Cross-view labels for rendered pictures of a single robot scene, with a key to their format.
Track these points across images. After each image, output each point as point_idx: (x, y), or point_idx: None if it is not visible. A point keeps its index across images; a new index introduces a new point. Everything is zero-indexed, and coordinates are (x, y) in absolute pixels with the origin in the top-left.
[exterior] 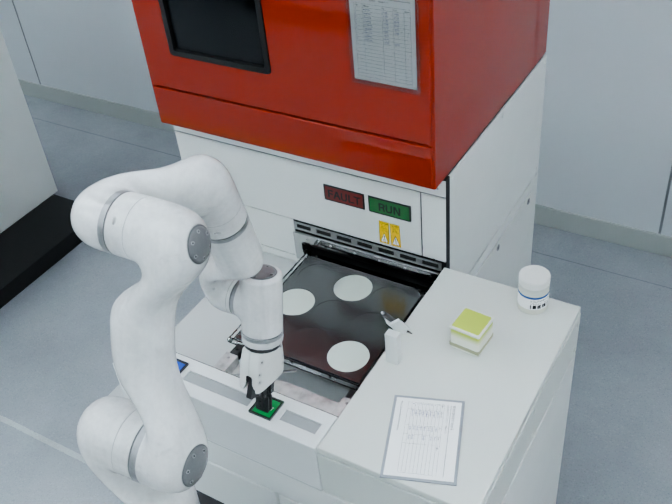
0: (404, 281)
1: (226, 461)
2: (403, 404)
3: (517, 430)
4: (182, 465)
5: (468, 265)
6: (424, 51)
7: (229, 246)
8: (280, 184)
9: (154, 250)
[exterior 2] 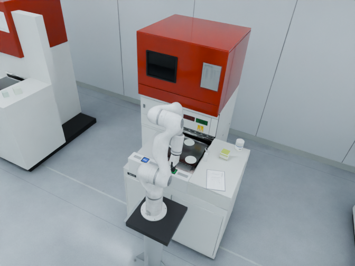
0: (202, 141)
1: None
2: (209, 171)
3: (238, 179)
4: (168, 180)
5: (217, 138)
6: (221, 81)
7: None
8: None
9: (172, 124)
